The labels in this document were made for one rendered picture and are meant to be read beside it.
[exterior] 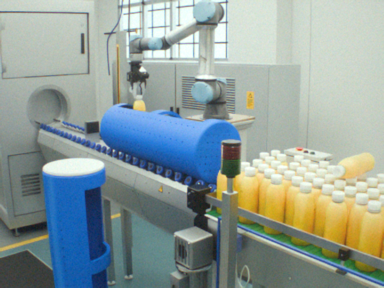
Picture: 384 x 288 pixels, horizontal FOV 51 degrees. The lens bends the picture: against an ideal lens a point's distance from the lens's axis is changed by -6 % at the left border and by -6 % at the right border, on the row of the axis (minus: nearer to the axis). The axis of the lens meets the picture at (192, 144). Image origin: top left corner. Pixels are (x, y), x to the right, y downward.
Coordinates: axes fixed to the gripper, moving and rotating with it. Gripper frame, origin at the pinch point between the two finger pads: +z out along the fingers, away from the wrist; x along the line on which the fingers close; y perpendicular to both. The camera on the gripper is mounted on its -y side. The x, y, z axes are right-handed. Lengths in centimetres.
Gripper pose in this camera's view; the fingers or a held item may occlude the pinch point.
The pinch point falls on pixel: (138, 96)
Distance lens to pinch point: 249.7
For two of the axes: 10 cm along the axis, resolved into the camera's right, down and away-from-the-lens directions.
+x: -7.8, 1.3, -6.1
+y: -6.3, -1.5, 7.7
